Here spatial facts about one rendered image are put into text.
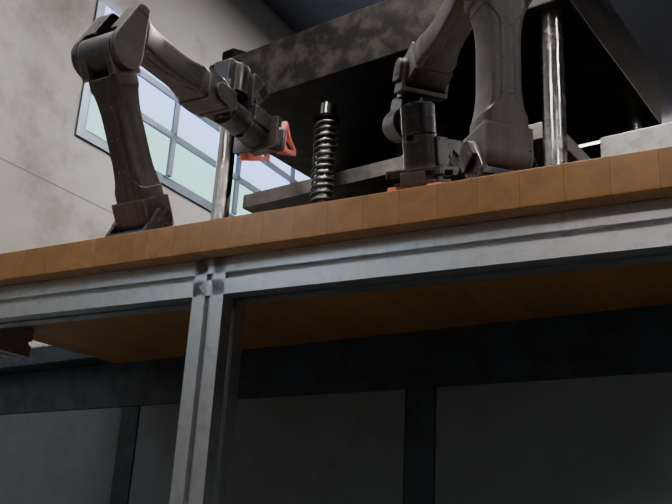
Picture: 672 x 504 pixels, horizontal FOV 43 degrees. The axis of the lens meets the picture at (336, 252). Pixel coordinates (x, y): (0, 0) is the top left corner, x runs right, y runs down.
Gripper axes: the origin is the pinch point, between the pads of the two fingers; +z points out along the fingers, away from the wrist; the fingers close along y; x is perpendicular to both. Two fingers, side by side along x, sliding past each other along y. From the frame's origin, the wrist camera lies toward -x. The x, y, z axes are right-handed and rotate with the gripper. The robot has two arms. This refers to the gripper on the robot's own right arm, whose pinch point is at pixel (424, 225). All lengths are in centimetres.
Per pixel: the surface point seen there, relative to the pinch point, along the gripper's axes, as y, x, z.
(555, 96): 13, -88, -31
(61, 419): 78, 17, 35
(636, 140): -4, -97, -18
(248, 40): 300, -289, -129
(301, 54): 99, -93, -58
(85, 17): 276, -145, -115
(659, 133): -10, -98, -19
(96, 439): 66, 18, 37
